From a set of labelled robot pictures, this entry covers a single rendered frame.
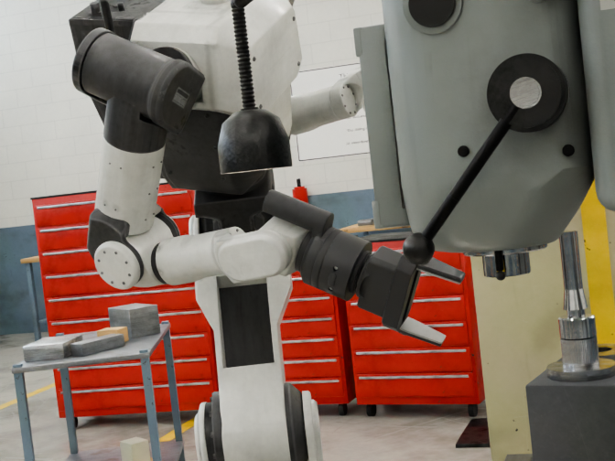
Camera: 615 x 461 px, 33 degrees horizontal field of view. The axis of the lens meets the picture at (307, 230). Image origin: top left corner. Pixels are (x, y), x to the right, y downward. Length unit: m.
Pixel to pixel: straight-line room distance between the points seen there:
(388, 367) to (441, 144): 4.92
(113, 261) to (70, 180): 10.15
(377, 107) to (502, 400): 1.89
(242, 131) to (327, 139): 9.51
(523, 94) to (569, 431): 0.57
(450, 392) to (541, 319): 2.98
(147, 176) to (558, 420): 0.66
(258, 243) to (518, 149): 0.54
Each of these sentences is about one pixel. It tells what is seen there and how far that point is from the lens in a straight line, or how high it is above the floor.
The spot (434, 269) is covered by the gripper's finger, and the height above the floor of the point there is 1.26.
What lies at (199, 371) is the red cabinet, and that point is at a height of 0.31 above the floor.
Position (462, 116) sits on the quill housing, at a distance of 1.00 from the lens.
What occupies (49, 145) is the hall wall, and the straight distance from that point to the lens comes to 11.84.
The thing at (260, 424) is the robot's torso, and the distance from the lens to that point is 1.67.
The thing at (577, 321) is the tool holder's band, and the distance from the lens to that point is 1.40.
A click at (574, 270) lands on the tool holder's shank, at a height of 1.24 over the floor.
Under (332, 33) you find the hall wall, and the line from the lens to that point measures 10.56.
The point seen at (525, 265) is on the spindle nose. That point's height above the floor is 1.29.
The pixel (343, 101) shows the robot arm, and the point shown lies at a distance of 1.91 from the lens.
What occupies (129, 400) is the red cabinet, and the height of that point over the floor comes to 0.17.
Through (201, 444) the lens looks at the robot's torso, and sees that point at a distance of 1.70.
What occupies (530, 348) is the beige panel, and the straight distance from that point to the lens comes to 2.87.
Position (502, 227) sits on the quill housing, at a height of 1.33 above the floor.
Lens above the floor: 1.40
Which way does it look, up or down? 3 degrees down
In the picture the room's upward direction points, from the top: 6 degrees counter-clockwise
